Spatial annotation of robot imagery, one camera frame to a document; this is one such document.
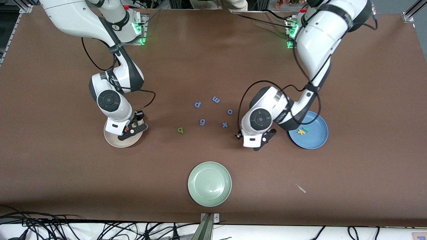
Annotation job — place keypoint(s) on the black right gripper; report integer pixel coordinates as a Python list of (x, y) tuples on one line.
[(138, 117)]

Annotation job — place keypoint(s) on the teal foam letter y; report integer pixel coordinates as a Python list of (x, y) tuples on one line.
[(305, 129)]

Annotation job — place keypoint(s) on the blue foam letter p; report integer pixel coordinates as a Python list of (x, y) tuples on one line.
[(197, 104)]

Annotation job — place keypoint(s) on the white tape scrap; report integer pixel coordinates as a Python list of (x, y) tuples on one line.
[(301, 188)]

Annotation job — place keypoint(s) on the beige brown plate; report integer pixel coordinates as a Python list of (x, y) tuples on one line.
[(111, 140)]

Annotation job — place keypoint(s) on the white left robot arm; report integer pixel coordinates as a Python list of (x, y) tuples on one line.
[(320, 36)]

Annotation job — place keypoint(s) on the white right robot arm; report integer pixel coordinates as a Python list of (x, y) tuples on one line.
[(73, 16)]

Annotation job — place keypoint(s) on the small orange object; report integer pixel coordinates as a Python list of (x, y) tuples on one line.
[(283, 3)]

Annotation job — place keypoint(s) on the aluminium profile bracket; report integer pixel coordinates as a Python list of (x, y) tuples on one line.
[(206, 226)]

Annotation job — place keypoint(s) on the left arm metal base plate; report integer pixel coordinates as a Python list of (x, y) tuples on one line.
[(289, 45)]

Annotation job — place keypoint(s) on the person in beige trousers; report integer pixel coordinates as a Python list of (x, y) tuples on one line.
[(230, 3)]

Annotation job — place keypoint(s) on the blue foam letter m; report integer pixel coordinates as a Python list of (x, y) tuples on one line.
[(216, 99)]

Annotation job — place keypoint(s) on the blue plate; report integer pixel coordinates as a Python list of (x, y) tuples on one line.
[(313, 140)]

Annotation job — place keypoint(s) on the aluminium table frame rail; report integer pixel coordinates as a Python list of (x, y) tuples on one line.
[(408, 16), (26, 9)]

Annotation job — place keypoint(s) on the pale green plate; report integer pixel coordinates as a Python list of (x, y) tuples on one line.
[(209, 184)]

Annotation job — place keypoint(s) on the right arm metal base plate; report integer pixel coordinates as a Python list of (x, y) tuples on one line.
[(145, 23)]

